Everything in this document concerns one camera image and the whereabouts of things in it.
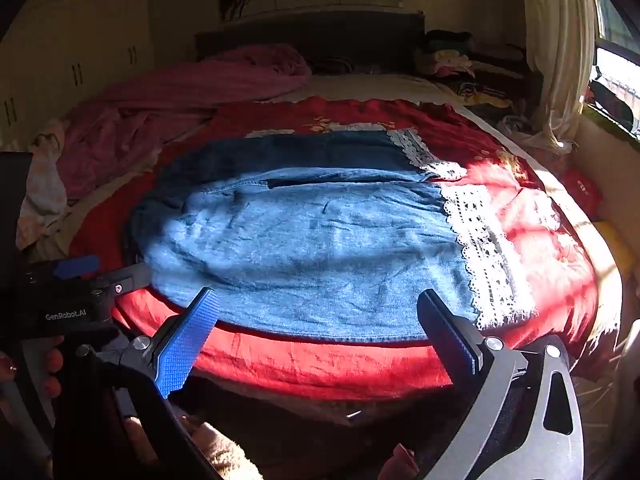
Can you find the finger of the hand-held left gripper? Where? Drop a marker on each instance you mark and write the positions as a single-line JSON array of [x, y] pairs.
[[76, 266], [129, 280]]

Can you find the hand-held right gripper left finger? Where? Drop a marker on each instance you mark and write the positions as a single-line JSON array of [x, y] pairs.
[[192, 340]]

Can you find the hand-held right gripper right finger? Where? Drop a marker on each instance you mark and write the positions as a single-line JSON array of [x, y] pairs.
[[450, 335]]

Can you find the blue denim pants lace trim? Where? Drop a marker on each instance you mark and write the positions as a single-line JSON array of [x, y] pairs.
[[320, 245]]

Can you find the person's left hand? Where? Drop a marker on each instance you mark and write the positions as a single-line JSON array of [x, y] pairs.
[[52, 360]]

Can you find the white floral cloth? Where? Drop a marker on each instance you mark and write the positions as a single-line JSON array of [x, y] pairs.
[[42, 185]]

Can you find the red floral blanket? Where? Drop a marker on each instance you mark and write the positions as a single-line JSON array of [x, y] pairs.
[[520, 240]]

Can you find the pink quilt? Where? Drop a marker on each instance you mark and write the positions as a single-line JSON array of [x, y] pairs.
[[165, 95]]

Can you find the red printed cloth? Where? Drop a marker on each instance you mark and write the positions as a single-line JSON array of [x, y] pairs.
[[582, 192]]

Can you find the cream wardrobe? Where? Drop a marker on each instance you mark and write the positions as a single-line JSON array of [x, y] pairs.
[[75, 45]]

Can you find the cream bed sheet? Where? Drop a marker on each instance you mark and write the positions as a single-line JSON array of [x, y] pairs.
[[375, 85]]

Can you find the pile of clothes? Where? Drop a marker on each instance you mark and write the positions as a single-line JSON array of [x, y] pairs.
[[465, 70]]

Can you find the dark headboard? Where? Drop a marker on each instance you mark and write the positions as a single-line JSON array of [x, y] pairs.
[[310, 35]]

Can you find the cream curtain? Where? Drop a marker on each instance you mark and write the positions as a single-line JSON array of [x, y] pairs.
[[555, 45]]

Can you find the window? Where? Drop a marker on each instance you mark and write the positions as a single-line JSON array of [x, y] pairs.
[[615, 70]]

